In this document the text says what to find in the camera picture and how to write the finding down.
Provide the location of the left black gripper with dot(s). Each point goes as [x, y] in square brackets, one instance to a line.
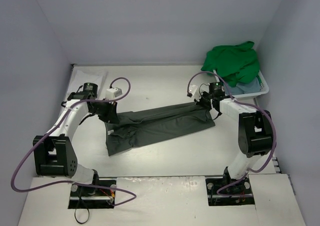
[108, 113]

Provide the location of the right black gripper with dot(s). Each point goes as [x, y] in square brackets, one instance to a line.
[204, 101]

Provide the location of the grey t shirt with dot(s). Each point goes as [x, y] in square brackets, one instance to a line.
[146, 127]

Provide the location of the white t shirt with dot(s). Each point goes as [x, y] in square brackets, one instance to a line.
[80, 78]

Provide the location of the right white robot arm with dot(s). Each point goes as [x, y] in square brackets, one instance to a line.
[255, 135]

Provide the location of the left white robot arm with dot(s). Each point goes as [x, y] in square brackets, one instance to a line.
[55, 156]

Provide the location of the green t shirt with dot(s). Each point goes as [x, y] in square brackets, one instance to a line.
[233, 63]

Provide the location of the light blue t shirt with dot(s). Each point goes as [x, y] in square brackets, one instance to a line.
[247, 88]

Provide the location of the white laundry basket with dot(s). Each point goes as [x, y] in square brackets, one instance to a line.
[264, 88]

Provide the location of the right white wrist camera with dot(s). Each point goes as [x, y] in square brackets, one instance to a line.
[194, 92]

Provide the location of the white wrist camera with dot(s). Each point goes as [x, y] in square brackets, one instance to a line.
[194, 92]
[113, 93]

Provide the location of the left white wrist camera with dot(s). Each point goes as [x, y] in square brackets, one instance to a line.
[113, 93]

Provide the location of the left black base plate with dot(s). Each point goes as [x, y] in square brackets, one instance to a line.
[90, 198]

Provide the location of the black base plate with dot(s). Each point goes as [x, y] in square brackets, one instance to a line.
[90, 198]
[236, 195]

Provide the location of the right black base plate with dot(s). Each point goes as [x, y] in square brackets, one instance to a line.
[236, 195]

